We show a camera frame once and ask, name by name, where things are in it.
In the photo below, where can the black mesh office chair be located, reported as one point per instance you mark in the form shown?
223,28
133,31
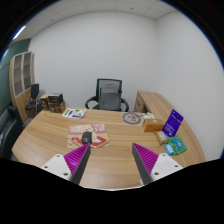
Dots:
108,95

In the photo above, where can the purple standing card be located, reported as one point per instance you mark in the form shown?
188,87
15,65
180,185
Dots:
173,123

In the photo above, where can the small tan box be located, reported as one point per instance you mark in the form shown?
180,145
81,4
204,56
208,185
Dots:
161,137

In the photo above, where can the black computer mouse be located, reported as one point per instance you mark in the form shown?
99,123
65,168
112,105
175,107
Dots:
87,137

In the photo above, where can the black chair at left edge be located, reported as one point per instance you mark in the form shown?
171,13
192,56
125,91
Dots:
11,127

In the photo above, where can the pink patterned mouse pad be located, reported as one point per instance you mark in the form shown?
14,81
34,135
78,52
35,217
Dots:
98,131

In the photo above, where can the white green leaflet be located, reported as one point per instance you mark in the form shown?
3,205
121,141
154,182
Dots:
74,113

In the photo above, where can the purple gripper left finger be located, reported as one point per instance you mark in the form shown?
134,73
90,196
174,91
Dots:
70,166

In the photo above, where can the small blue box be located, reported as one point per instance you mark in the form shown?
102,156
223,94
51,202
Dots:
169,149

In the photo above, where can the wooden bookshelf cabinet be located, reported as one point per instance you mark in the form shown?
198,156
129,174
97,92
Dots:
20,81

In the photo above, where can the green packaged box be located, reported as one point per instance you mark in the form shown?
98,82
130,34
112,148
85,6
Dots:
177,144

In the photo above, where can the brown cardboard box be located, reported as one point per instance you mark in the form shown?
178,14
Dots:
151,125

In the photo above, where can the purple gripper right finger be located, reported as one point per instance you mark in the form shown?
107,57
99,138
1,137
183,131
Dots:
153,166

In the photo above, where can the black side chair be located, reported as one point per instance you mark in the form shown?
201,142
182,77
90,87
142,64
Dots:
33,101

